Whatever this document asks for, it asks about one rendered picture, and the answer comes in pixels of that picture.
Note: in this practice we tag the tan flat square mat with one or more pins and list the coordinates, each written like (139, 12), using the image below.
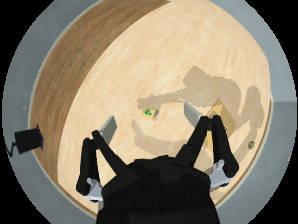
(220, 109)

